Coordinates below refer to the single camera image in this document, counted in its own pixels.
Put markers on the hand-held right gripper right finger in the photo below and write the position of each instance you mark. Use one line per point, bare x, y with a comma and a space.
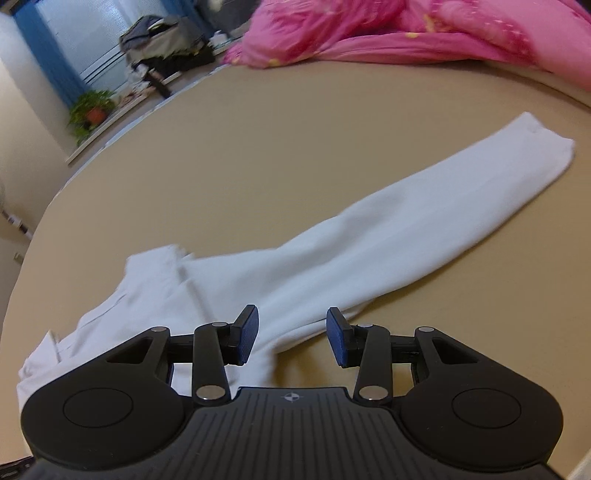
339, 337

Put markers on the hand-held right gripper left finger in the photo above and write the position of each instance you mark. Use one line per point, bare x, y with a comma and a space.
248, 334

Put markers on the white sweatshirt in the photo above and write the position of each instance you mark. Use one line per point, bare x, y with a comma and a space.
323, 258

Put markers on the pile of dark clothes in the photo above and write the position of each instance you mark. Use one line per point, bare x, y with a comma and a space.
166, 46

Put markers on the bed with tan sheet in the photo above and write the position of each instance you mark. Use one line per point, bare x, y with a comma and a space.
277, 152

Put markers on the green potted plant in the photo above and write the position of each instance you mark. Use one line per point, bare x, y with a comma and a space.
90, 110

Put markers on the pink floral quilt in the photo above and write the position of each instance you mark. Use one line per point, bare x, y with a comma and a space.
415, 27

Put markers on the window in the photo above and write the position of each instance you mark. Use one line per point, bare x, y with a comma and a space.
87, 32

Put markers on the blue curtain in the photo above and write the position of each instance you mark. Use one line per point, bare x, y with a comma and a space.
51, 50

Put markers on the white wall socket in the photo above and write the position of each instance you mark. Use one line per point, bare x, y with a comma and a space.
18, 256

